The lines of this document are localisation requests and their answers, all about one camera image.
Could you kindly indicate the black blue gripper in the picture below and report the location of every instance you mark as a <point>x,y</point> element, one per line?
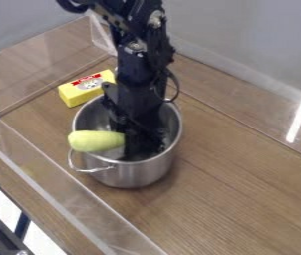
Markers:
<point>133,98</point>

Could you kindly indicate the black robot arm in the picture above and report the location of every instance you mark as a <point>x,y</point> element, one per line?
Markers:
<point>136,22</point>

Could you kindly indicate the yellow butter block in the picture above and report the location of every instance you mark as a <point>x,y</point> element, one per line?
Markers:
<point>84,88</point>

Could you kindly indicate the clear acrylic front barrier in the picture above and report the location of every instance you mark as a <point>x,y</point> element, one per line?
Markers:
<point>115,219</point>

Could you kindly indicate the clear acrylic corner bracket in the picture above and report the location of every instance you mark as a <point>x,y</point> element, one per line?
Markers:
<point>99,35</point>

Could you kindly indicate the dark metal table frame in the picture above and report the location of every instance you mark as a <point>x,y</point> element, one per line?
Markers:
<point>1,232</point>

